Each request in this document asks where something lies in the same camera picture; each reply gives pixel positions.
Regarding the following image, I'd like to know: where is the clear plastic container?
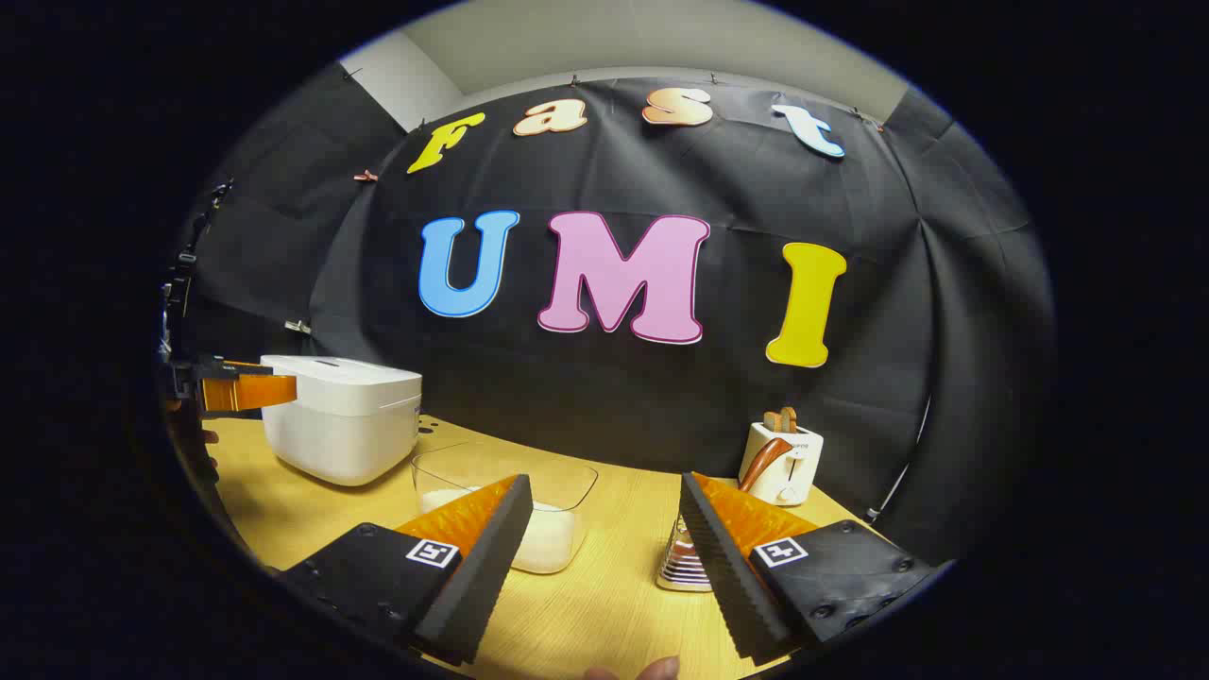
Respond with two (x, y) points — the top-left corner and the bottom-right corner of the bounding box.
(412, 442), (599, 575)

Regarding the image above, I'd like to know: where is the black backdrop cloth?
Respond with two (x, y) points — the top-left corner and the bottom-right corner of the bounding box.
(175, 61), (1054, 568)

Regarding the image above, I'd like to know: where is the white toaster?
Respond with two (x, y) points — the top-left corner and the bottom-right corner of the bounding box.
(739, 422), (825, 507)

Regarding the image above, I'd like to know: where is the white rice cooker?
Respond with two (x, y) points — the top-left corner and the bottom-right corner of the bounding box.
(260, 355), (423, 487)

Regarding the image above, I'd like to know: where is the metal wire chopstick holder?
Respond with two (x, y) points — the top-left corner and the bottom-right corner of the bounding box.
(656, 515), (714, 593)

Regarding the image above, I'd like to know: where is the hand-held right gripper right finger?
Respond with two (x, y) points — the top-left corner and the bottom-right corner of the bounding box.
(680, 472), (936, 665)

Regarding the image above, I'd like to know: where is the white rice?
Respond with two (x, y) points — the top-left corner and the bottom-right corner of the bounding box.
(420, 488), (577, 574)

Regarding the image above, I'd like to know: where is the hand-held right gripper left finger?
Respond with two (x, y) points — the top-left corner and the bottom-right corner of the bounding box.
(279, 474), (535, 667)

